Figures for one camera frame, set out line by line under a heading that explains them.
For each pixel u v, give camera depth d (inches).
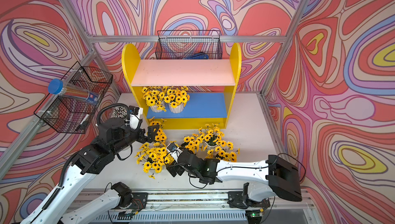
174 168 24.8
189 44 36.7
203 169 21.5
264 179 16.8
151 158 28.8
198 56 34.5
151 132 22.9
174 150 24.2
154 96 31.6
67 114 28.3
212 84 27.1
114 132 18.7
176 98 31.5
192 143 30.2
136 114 21.6
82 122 28.4
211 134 32.1
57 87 24.3
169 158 27.7
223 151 30.0
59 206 15.3
